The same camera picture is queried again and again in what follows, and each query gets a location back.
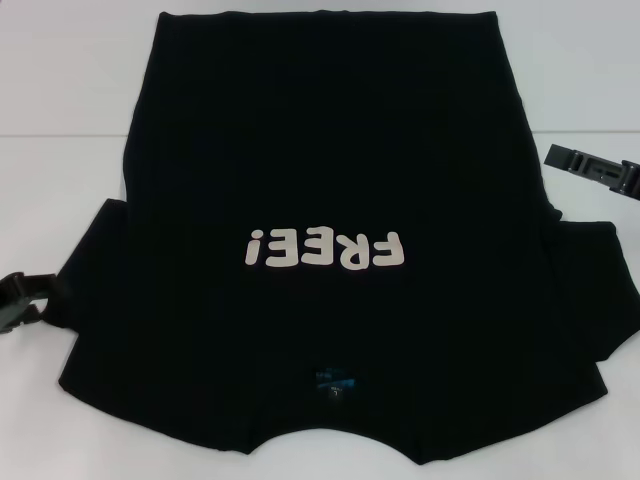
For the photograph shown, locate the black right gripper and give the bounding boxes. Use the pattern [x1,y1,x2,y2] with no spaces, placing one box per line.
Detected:
[544,143,640,204]

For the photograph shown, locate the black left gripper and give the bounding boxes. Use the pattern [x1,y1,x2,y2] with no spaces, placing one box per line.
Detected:
[0,271,59,335]

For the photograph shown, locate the black shirt with FREE print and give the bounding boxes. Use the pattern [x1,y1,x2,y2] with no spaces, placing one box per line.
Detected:
[37,10,632,454]

